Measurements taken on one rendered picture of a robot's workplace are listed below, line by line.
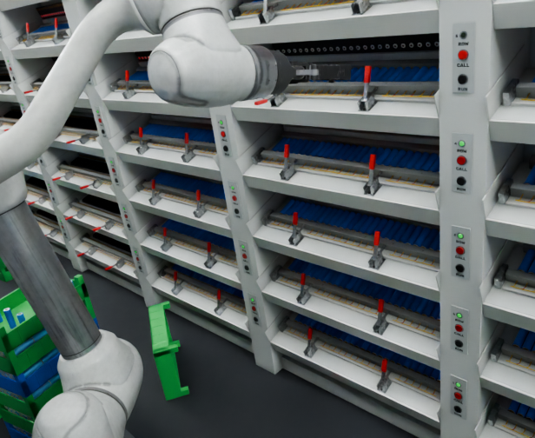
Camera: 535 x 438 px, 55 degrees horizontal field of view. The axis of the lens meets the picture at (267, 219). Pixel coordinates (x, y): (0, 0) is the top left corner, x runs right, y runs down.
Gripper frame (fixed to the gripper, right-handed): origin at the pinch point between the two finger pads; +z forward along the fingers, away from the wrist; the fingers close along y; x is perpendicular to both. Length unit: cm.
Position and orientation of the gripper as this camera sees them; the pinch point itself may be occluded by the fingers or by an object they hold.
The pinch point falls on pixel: (332, 72)
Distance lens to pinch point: 107.3
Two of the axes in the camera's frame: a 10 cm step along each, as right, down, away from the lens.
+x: -0.1, -9.6, -2.7
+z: 6.9, -2.0, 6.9
